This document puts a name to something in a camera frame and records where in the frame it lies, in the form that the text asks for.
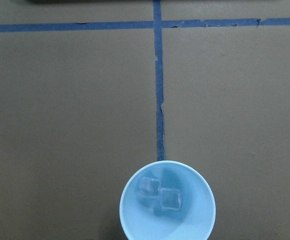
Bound clear ice cube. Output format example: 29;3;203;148
159;188;183;212
136;176;161;205

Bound light blue plastic cup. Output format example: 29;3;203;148
119;160;216;240

